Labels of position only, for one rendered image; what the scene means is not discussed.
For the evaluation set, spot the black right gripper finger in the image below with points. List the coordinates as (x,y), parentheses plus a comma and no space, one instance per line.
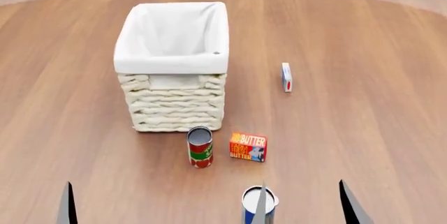
(352,208)

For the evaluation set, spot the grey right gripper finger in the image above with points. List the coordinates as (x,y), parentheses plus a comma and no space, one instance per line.
(260,208)

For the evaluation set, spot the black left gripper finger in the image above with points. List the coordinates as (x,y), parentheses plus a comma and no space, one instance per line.
(68,208)

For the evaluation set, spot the blue white soup can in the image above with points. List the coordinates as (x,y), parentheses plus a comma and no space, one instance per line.
(271,200)

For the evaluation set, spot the white wicker basket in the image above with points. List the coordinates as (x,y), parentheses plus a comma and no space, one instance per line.
(174,109)

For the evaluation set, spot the white cloth basket liner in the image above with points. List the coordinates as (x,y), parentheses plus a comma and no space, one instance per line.
(174,30)

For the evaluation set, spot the orange butter box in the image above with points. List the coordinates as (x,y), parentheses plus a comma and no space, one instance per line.
(246,149)

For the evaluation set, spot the red green tomato sauce can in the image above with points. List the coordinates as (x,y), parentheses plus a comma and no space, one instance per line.
(201,153)

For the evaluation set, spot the small white blue box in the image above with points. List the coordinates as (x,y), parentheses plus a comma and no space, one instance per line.
(287,77)

